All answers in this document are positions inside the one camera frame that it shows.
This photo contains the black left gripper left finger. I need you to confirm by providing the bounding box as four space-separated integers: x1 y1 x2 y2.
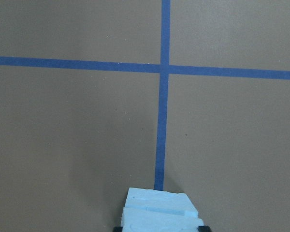
112 226 123 232

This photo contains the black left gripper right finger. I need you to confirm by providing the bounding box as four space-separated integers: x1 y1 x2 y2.
198 225 211 232

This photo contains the light blue foam block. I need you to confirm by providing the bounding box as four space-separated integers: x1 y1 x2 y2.
121 188 204 232

